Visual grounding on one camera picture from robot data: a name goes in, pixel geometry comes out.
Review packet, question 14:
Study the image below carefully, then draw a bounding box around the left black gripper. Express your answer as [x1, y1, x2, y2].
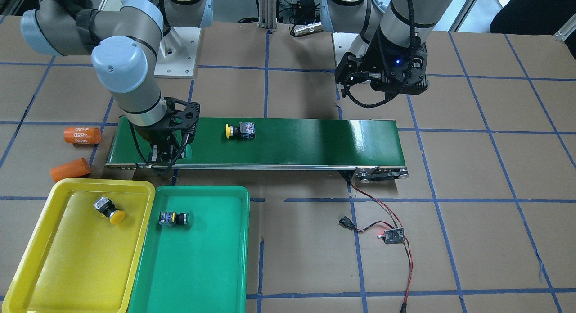
[335, 32, 429, 95]

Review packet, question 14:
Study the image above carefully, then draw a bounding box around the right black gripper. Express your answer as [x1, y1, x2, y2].
[131, 97, 200, 166]

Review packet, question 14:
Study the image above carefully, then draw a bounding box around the green push button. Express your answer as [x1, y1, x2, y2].
[158, 212, 195, 227]
[179, 144, 193, 160]

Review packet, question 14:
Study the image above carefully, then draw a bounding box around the yellow push button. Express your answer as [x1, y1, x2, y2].
[225, 122, 256, 139]
[93, 196, 126, 225]

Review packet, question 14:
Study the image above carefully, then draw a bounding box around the orange cylinder with 4680 print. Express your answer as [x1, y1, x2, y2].
[63, 127, 102, 145]

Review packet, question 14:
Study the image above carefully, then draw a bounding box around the plain orange cylinder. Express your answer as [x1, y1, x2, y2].
[50, 158, 92, 182]

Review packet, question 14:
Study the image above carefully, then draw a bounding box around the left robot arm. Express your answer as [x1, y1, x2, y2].
[320, 0, 453, 97]

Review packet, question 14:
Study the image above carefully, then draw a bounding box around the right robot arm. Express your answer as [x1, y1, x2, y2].
[20, 0, 213, 168]

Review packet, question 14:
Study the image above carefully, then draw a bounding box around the green conveyor belt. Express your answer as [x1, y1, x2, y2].
[106, 116, 409, 181]

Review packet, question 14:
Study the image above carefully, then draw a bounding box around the green plastic tray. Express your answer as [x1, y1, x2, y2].
[128, 186, 250, 313]

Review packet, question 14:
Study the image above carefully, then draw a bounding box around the yellow plastic tray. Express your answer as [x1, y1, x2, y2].
[2, 178, 156, 313]

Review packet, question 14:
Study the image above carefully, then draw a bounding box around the small black controller board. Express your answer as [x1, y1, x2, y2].
[382, 227, 405, 245]

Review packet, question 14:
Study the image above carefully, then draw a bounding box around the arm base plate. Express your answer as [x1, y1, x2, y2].
[154, 27, 202, 79]
[333, 32, 369, 66]

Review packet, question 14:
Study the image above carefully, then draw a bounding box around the aluminium frame post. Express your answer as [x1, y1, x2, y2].
[257, 0, 279, 31]

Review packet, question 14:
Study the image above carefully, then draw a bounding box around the black wire connector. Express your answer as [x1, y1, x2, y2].
[338, 216, 356, 231]

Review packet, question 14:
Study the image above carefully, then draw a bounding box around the red black wire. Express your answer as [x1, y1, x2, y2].
[342, 171, 414, 313]

